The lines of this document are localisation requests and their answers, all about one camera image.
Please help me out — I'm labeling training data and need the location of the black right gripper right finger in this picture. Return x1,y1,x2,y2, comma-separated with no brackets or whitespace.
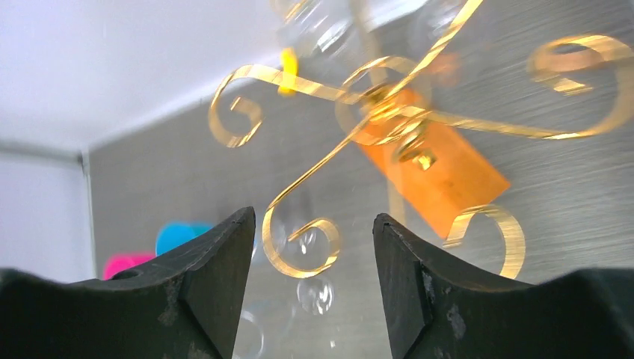
372,213,633,358

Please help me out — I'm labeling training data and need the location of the yellow toy block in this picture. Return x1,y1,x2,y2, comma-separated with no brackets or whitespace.
278,47,298,96

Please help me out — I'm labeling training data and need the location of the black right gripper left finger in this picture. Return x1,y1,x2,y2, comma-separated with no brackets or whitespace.
1,207,256,358

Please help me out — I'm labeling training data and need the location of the blue wine glass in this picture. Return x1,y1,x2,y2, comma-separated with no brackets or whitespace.
155,221,214,256

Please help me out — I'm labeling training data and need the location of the pink wine glass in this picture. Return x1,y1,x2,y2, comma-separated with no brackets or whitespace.
102,252,156,280

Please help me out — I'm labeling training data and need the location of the clear glass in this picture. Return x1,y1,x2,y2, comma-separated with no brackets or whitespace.
233,212,336,358
270,1,377,69

